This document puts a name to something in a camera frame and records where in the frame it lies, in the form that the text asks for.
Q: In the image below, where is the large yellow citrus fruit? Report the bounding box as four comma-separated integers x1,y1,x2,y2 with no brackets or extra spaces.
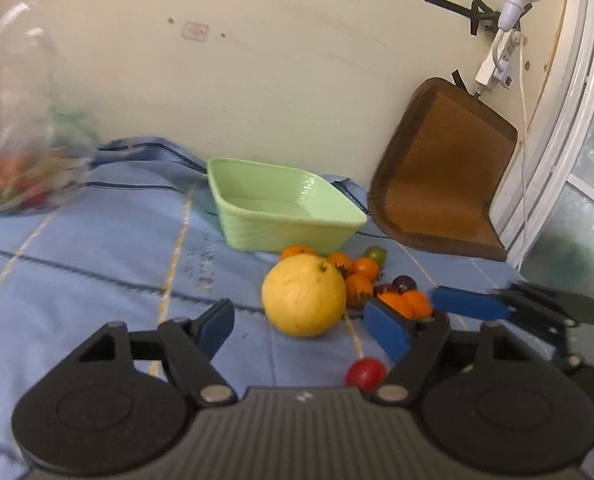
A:
261,255,346,338

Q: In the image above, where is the orange mandarin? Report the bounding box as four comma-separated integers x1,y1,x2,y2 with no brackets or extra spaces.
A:
377,292,414,320
401,289,434,320

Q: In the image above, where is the dark purple tomato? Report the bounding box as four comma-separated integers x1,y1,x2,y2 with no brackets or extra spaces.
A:
391,275,417,295
373,283,398,298

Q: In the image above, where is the green unripe tomato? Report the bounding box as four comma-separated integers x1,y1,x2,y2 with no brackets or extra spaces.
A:
363,246,387,268

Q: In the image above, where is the brown woven seat cushion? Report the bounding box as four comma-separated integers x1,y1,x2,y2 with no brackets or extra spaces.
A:
367,77,518,261

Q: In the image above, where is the small orange tomato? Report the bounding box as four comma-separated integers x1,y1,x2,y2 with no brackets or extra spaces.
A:
350,257,380,283
325,252,352,278
344,274,374,309

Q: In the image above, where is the red cherry tomato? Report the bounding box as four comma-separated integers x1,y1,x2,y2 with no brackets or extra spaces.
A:
344,358,387,394

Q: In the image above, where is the blue checked bed sheet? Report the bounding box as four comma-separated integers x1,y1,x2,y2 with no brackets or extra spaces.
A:
0,135,558,480

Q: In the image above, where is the green orange tomato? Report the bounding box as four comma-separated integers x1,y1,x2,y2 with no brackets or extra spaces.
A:
280,244,318,260

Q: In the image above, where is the white power strip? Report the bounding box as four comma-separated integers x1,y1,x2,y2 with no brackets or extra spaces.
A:
475,29,524,94

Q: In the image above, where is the green plastic basket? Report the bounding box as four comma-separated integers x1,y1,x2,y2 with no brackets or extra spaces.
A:
207,157,367,254

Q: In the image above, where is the clear plastic bag of fruit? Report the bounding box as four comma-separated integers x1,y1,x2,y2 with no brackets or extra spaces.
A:
0,2,99,214

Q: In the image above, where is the white window frame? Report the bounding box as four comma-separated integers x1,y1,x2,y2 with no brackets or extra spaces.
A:
492,0,594,269

